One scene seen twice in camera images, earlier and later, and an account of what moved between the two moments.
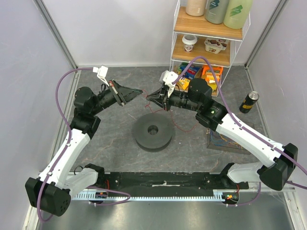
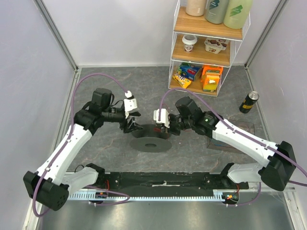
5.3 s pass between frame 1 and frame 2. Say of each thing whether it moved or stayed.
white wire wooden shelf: stayed
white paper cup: stayed
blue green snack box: stayed
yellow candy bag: stayed
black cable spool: moved
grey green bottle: stayed
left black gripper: moved
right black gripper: moved
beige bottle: stayed
